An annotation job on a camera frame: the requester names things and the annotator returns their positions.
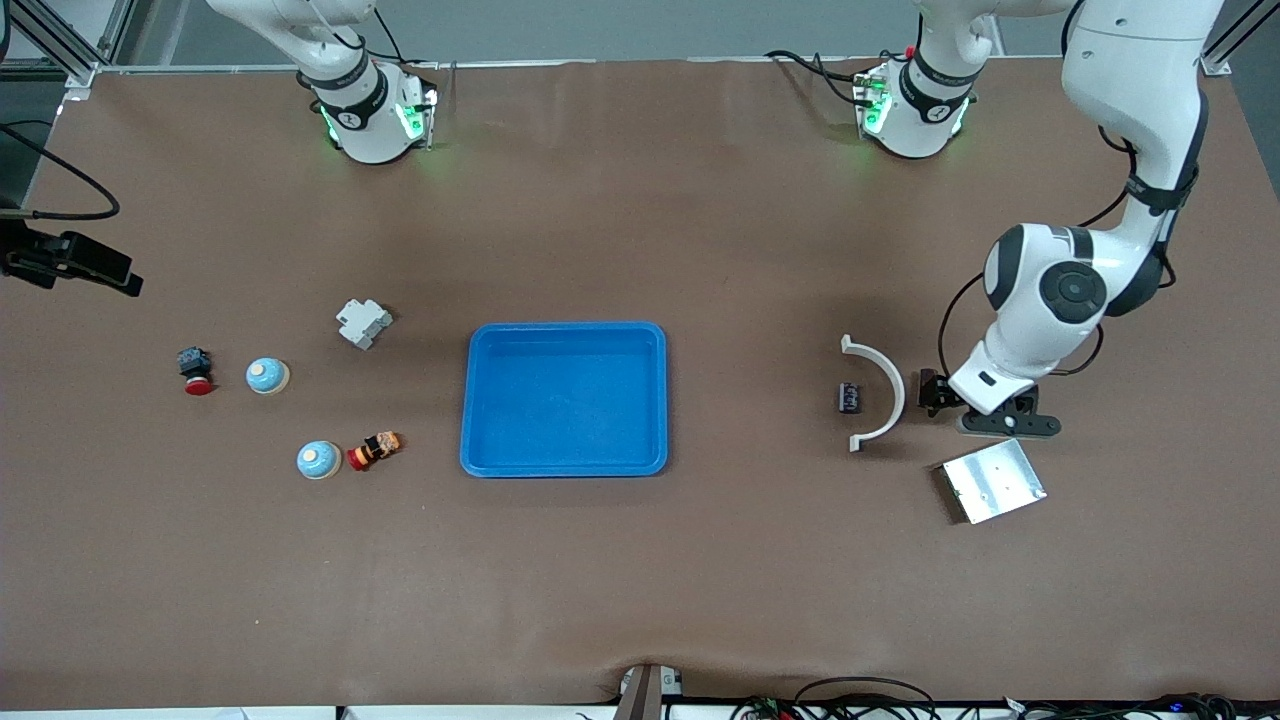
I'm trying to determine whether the silver metal plate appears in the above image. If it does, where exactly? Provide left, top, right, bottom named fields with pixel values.
left=938, top=438, right=1048, bottom=526

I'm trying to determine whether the red mushroom button black base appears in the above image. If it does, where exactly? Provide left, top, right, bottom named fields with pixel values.
left=177, top=346, right=215, bottom=397

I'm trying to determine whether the white circuit breaker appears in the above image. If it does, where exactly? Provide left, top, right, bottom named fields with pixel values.
left=335, top=298, right=393, bottom=351

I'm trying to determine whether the red emergency stop yellow collar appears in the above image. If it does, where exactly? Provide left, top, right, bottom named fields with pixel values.
left=346, top=431, right=404, bottom=473

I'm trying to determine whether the blue plastic tray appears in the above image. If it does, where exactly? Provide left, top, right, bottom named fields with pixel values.
left=459, top=321, right=669, bottom=479

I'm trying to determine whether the white curved pipe bracket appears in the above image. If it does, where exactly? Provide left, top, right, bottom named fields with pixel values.
left=840, top=334, right=907, bottom=453

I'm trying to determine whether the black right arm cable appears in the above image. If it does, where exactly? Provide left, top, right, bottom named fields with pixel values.
left=0, top=122, right=121, bottom=221

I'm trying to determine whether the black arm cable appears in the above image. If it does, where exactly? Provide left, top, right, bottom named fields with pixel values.
left=938, top=125, right=1201, bottom=386
left=0, top=122, right=121, bottom=221

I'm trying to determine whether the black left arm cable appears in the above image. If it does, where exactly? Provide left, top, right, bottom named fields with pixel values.
left=938, top=125, right=1201, bottom=386

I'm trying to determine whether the aluminium frame profile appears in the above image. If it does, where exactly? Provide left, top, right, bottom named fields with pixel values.
left=0, top=0, right=136, bottom=96
left=1200, top=0, right=1280, bottom=77

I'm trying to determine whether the black cable loop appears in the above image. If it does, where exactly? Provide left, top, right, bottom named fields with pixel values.
left=795, top=677, right=938, bottom=720

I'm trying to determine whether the black base cable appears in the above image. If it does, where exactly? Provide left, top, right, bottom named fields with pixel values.
left=370, top=5, right=441, bottom=101
left=765, top=48, right=871, bottom=109

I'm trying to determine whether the cable bundle at table edge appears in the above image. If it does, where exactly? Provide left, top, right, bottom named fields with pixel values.
left=730, top=690, right=1280, bottom=720

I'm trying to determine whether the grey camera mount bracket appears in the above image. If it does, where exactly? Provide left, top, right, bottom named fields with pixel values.
left=615, top=662, right=686, bottom=720

